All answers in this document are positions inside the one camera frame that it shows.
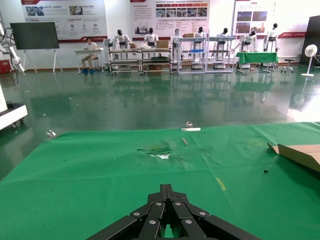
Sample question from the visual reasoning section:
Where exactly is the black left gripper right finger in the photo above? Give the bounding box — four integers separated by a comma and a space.
166, 184, 261, 240

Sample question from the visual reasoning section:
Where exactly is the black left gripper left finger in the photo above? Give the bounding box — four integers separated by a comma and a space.
86, 184, 168, 240

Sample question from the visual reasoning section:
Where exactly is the white jointed lamp arm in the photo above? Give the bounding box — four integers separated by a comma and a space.
0, 19, 26, 76

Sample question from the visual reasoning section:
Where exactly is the red box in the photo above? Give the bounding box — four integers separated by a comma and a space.
0, 59, 12, 75

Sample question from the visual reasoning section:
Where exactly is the green table cloth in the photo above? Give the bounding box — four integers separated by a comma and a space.
0, 121, 320, 240

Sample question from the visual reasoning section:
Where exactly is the large open cardboard carton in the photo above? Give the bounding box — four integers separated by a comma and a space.
266, 142, 320, 174

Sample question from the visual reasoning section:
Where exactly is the grey shelving rack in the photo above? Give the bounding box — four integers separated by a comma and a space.
107, 46, 142, 76
139, 46, 174, 76

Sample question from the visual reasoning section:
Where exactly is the white shelving rack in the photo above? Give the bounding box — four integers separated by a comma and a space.
205, 35, 237, 74
176, 37, 209, 75

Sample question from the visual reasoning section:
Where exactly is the white wheeled cart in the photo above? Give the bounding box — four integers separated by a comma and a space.
0, 82, 29, 131

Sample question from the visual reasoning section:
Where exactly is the table with green cloth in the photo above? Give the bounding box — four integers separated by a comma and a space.
235, 51, 279, 74

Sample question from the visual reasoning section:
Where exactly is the seated person white shirt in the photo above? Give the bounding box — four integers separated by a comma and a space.
80, 37, 99, 76

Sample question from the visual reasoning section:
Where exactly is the black wheeled stool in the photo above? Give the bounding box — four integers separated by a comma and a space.
280, 58, 295, 76

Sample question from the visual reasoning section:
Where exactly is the white desk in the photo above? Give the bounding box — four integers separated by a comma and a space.
73, 47, 106, 75

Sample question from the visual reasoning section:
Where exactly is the white standing fan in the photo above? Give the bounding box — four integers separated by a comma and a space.
300, 44, 319, 78

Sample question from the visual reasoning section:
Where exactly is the black screen on white stand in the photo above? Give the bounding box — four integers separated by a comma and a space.
9, 21, 64, 74

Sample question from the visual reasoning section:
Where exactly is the tall black panel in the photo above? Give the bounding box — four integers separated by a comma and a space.
299, 15, 320, 67

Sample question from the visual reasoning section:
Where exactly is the wall poster with photo row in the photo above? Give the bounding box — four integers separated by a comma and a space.
129, 0, 211, 41

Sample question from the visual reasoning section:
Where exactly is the wall poster with red stripe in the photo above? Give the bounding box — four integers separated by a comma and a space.
20, 0, 109, 44

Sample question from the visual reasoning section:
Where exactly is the wall poster with building photos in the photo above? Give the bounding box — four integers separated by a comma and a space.
232, 0, 309, 39

